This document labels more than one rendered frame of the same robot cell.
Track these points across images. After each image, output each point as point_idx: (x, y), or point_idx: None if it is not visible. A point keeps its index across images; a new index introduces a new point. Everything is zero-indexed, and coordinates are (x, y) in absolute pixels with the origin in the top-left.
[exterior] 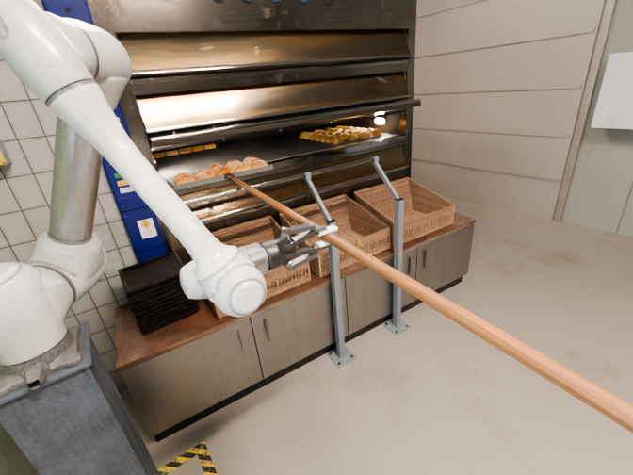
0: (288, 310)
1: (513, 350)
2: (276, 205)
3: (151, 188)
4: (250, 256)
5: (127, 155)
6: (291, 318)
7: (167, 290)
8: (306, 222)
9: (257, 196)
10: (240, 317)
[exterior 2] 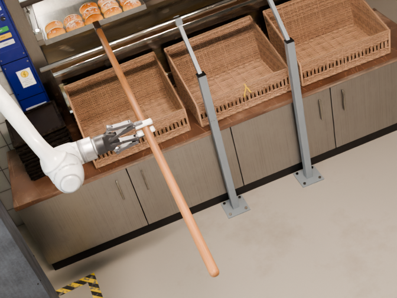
0: (166, 161)
1: (185, 221)
2: (122, 85)
3: (15, 121)
4: (83, 149)
5: (1, 100)
6: (171, 168)
7: (48, 142)
8: (135, 112)
9: (113, 67)
10: (116, 168)
